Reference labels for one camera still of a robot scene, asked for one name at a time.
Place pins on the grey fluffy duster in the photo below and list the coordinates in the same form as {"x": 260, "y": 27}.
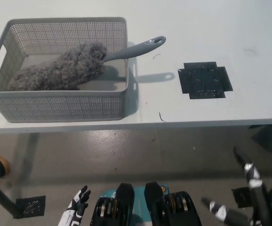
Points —
{"x": 67, "y": 66}

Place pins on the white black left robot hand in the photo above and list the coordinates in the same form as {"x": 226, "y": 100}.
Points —
{"x": 76, "y": 209}

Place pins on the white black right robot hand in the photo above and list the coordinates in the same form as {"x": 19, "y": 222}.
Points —
{"x": 264, "y": 207}

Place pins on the grey perforated plastic basket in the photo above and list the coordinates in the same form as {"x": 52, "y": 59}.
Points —
{"x": 56, "y": 106}

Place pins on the black tape patch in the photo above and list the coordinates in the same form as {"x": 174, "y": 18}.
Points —
{"x": 33, "y": 206}
{"x": 240, "y": 197}
{"x": 204, "y": 80}

